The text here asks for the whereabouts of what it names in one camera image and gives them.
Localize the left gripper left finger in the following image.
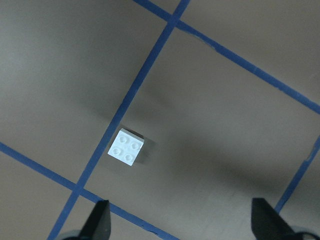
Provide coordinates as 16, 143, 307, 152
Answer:
77, 200, 111, 240

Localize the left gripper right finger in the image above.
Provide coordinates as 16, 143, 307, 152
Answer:
251, 198, 299, 240

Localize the white block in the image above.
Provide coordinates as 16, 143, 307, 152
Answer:
107, 128, 145, 166

